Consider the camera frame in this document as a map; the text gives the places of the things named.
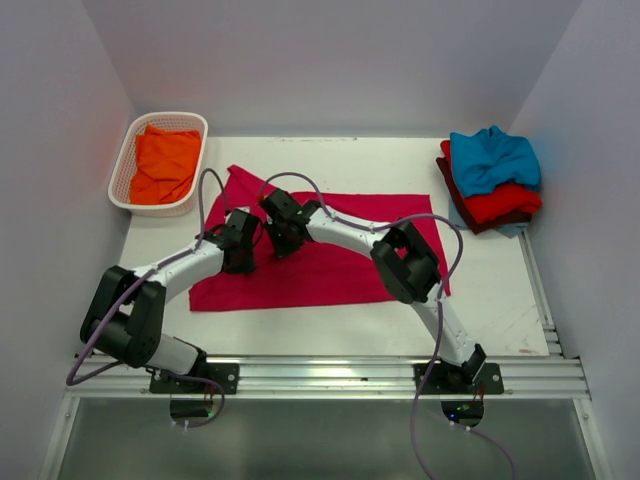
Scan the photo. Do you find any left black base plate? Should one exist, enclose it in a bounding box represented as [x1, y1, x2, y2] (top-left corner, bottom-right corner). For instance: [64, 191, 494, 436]
[145, 362, 240, 395]

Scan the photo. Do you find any light blue folded t shirt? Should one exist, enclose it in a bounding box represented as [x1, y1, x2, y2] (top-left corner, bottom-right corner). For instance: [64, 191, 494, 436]
[448, 200, 528, 238]

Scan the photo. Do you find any crimson pink t shirt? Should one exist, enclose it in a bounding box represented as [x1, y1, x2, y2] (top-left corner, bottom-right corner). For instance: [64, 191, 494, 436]
[189, 165, 448, 312]

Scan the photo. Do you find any aluminium front rail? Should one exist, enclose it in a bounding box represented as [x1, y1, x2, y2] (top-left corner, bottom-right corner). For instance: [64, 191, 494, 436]
[63, 353, 586, 399]

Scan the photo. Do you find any red folded t shirt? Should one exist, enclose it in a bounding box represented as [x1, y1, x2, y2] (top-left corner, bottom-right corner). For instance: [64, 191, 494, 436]
[440, 140, 542, 222]

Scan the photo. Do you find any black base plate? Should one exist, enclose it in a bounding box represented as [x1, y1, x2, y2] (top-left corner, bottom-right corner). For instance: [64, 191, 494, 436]
[145, 362, 240, 395]
[421, 360, 505, 395]

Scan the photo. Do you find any white plastic laundry basket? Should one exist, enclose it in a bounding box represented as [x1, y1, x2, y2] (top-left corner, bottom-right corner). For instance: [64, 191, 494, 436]
[108, 111, 208, 218]

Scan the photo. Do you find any maroon folded t shirt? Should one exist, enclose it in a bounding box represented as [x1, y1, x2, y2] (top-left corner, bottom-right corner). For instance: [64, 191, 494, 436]
[436, 157, 533, 235]

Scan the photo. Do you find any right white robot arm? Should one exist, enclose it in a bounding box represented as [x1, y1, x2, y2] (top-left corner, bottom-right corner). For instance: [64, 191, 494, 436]
[259, 189, 486, 393]

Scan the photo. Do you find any orange t shirt in basket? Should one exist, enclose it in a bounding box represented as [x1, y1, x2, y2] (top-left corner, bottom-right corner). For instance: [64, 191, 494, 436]
[129, 125, 202, 205]

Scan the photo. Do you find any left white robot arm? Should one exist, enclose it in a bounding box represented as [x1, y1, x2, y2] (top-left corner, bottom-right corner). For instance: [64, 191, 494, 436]
[80, 209, 261, 393]

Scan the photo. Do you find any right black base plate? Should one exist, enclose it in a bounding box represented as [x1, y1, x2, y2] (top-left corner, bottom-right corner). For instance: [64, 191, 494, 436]
[421, 360, 505, 395]

